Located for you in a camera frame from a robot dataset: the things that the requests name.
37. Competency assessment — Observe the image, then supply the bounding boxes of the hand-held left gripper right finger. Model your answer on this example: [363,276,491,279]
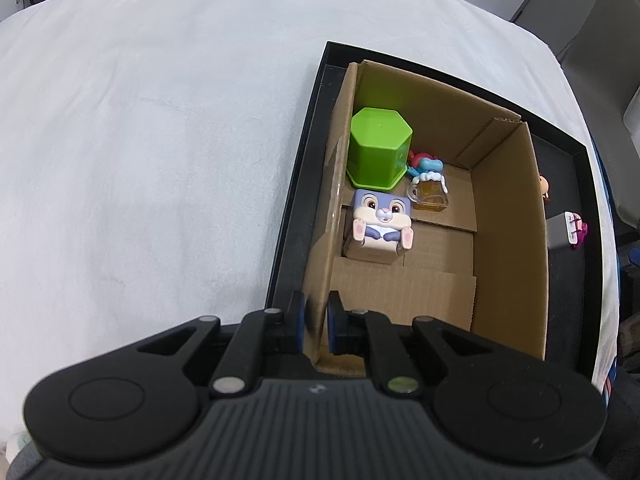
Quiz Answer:
[326,290,506,396]

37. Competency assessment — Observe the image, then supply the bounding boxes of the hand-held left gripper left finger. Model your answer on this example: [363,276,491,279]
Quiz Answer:
[135,290,307,400]

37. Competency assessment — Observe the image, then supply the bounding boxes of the rabbit cube toy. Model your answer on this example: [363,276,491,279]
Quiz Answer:
[341,188,416,264]

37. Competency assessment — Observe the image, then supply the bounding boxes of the miniature beer mug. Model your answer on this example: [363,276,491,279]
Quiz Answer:
[406,171,450,212]

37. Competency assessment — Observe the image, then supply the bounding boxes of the green hexagonal cup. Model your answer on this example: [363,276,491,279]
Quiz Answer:
[345,106,414,192]

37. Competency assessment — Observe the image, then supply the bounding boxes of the red and blue toy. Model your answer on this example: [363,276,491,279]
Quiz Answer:
[406,149,445,179]

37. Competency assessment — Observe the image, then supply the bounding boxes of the brown cardboard box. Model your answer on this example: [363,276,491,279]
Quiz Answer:
[303,60,551,378]

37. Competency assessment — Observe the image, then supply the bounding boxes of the black shallow tray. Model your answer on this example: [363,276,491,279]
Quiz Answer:
[265,41,601,386]

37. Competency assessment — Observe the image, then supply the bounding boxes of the white charger plug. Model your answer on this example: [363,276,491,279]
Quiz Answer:
[546,211,581,251]

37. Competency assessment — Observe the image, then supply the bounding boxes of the pink toy figure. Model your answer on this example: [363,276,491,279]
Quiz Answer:
[572,213,590,249]

